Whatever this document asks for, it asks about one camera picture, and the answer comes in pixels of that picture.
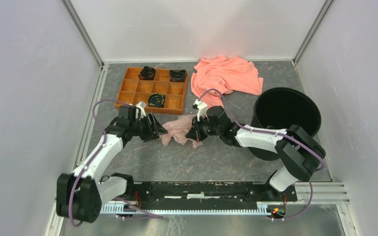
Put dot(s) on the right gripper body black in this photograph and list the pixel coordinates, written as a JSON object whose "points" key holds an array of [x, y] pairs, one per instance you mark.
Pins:
{"points": [[206, 129]]}

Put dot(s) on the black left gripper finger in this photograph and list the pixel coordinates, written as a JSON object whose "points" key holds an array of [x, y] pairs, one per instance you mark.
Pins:
{"points": [[154, 123], [157, 132]]}

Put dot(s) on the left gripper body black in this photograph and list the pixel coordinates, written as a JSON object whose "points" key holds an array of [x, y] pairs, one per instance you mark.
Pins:
{"points": [[141, 127]]}

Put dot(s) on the pink plastic trash bag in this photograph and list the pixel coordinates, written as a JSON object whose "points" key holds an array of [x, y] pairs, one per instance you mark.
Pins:
{"points": [[177, 130]]}

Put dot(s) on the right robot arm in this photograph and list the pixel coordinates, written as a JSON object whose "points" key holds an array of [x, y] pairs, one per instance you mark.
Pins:
{"points": [[301, 155]]}

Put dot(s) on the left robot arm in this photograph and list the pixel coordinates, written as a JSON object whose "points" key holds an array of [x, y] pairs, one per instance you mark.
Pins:
{"points": [[81, 194]]}

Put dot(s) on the black trash bin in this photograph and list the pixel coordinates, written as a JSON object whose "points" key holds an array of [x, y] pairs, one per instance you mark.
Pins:
{"points": [[280, 108]]}

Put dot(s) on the orange compartment tray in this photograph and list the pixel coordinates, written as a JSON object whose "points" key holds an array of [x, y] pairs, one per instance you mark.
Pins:
{"points": [[162, 90]]}

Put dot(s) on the salmon pink cloth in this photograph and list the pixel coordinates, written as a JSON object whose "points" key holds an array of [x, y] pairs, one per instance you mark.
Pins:
{"points": [[224, 75]]}

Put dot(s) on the black rolled belt left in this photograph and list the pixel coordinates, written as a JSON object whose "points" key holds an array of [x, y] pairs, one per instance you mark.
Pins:
{"points": [[147, 73]]}

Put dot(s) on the black rolled belt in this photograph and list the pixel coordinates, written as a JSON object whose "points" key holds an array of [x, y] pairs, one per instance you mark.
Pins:
{"points": [[147, 73], [178, 75]]}

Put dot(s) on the black rolled belt right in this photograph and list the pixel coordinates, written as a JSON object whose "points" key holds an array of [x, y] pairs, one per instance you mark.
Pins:
{"points": [[178, 75]]}

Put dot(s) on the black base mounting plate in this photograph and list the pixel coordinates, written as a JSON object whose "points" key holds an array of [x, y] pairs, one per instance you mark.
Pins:
{"points": [[208, 195]]}

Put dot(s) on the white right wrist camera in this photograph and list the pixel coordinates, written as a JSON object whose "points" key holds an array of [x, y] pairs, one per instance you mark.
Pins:
{"points": [[201, 108]]}

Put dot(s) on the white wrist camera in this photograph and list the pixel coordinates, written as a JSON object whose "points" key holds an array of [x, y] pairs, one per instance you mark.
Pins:
{"points": [[140, 110], [201, 108]]}

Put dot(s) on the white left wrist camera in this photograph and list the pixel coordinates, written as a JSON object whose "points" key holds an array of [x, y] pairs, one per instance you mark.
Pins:
{"points": [[140, 110]]}

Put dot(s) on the aluminium frame rail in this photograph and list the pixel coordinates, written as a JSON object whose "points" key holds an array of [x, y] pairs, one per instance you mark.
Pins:
{"points": [[318, 193]]}

